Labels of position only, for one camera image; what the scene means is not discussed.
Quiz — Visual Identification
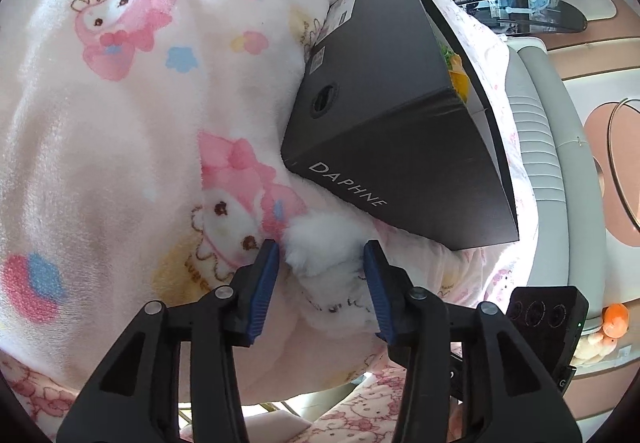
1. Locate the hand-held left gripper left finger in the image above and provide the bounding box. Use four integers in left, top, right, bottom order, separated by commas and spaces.
56, 239, 281, 443

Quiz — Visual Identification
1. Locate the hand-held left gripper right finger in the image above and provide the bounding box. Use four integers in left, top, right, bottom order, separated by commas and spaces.
362, 240, 583, 443

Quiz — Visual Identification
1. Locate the white plush toy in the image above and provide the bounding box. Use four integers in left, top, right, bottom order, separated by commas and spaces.
280, 210, 381, 324

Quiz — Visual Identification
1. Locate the black cardboard box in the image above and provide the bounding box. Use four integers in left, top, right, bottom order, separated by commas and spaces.
280, 0, 521, 251

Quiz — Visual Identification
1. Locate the cream plush toy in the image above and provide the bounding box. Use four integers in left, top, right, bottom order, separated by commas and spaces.
575, 328, 618, 364

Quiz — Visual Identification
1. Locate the orange toy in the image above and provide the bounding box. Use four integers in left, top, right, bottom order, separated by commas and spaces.
602, 303, 630, 339

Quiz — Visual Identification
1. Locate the pink cat print sheet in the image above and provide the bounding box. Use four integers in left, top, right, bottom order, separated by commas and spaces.
0, 353, 471, 443

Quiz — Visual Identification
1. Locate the round metal hoop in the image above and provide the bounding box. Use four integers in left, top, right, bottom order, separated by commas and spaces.
606, 98, 640, 231

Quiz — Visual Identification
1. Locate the pink cartoon print blanket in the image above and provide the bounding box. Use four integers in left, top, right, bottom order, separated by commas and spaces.
0, 0, 538, 404

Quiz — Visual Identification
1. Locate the yellow snack packet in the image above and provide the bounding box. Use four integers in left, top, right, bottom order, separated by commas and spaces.
447, 67, 472, 100

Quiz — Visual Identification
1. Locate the grey padded bed frame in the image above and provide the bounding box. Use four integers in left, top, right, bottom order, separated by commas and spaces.
505, 36, 606, 324

